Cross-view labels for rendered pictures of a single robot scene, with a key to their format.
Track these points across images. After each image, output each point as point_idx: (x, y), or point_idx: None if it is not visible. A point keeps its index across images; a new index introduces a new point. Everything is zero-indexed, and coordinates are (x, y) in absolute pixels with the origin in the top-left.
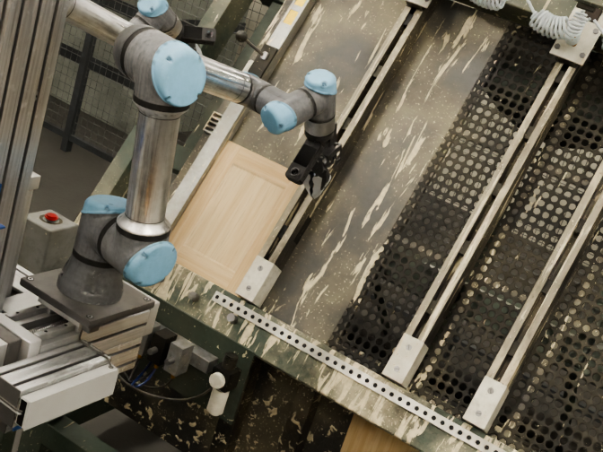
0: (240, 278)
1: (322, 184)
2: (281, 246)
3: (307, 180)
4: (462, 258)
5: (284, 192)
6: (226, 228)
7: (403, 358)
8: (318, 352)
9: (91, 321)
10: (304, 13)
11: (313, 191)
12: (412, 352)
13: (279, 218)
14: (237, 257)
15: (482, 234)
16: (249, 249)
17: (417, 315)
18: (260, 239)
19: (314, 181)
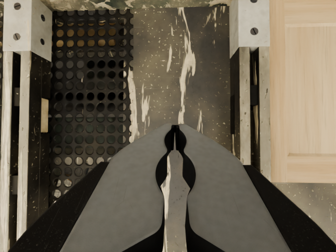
0: (274, 21)
1: (74, 203)
2: (244, 73)
3: (209, 179)
4: (9, 170)
5: (285, 149)
6: (332, 71)
7: (16, 21)
8: None
9: None
10: None
11: (160, 140)
12: (10, 33)
13: (271, 115)
14: (294, 43)
15: (0, 210)
16: (285, 59)
17: (26, 77)
18: (278, 78)
19: (149, 195)
